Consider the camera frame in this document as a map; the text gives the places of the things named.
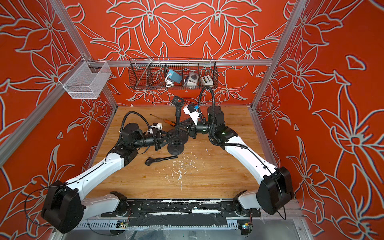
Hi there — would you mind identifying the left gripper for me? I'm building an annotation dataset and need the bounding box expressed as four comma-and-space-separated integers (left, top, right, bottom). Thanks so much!
132, 128, 175, 152

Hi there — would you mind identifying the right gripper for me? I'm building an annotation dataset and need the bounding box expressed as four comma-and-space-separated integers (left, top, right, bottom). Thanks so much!
176, 119, 217, 141

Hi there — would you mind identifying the black round stand base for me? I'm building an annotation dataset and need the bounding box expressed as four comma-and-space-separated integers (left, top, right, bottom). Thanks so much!
167, 129, 189, 145

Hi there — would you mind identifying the black microphone stand pole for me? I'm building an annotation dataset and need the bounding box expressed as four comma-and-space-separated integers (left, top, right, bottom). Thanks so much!
172, 96, 185, 136

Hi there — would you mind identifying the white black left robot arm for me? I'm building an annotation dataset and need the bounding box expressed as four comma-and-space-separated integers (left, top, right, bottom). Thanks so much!
41, 123, 174, 234

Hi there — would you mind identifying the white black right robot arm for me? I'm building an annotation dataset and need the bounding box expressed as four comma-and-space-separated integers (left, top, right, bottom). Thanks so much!
167, 104, 293, 215

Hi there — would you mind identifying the white box with buttons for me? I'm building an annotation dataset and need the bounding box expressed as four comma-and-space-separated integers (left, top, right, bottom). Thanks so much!
200, 76, 214, 87

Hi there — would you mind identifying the white box with dial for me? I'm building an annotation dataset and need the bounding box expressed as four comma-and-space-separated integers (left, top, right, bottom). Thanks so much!
184, 72, 199, 87

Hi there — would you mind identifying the blue white device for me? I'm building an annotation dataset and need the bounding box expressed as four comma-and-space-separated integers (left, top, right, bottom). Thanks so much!
165, 70, 183, 88

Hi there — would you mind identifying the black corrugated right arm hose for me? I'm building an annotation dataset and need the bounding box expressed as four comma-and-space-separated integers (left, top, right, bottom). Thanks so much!
197, 86, 250, 150

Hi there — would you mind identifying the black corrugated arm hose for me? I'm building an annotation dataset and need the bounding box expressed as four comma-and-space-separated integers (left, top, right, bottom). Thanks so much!
119, 110, 151, 136
197, 86, 250, 150

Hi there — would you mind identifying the orange black handled screwdriver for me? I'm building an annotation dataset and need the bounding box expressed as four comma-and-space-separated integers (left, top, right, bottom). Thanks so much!
151, 114, 176, 127

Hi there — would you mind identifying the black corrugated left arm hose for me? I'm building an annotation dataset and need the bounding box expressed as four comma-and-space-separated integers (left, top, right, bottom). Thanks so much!
119, 110, 151, 136

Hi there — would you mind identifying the black wire wall basket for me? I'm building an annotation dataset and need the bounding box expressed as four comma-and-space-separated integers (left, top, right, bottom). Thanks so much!
129, 58, 219, 90

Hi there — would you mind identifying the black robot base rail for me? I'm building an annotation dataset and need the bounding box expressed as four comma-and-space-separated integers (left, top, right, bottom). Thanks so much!
101, 199, 261, 225

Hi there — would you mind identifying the white slotted cable duct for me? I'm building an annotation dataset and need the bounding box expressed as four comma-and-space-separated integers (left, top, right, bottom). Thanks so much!
75, 220, 239, 231

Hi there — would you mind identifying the clear plastic wall bin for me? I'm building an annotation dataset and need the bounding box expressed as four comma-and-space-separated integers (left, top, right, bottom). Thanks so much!
59, 62, 112, 100

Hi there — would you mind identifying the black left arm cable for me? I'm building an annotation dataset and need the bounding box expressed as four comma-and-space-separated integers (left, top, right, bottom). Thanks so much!
23, 155, 109, 227

